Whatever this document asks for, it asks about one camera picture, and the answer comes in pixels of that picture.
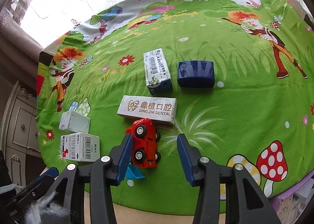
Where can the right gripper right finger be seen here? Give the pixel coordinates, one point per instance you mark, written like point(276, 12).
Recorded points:
point(245, 202)

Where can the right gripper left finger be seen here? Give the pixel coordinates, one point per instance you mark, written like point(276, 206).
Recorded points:
point(68, 189)

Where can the red toy car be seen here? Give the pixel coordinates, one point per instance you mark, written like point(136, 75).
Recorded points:
point(145, 143)

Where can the blue plastic piece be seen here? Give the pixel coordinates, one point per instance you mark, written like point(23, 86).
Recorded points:
point(133, 173)

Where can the white red medicine box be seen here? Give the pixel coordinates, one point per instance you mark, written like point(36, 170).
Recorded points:
point(80, 147)

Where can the purple cardboard storage box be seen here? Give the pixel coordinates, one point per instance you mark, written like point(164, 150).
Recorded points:
point(292, 203)

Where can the beige plush cushion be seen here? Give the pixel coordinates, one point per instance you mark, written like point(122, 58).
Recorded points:
point(129, 215)

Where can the small white cube box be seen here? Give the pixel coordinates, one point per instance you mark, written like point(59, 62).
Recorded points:
point(72, 121)

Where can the white dental box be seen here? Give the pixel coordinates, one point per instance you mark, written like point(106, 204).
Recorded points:
point(159, 109)

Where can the white cabinet with drawers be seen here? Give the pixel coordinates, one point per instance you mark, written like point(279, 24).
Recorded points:
point(19, 136)

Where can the white barcode medicine box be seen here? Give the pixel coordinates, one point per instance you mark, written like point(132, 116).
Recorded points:
point(157, 75)

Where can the dark blue small box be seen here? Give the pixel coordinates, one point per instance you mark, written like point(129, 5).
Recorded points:
point(196, 74)

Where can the green cartoon tablecloth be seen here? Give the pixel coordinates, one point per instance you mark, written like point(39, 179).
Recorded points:
point(259, 112)

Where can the brown drape curtain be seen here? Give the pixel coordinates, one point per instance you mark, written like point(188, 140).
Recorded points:
point(19, 51)

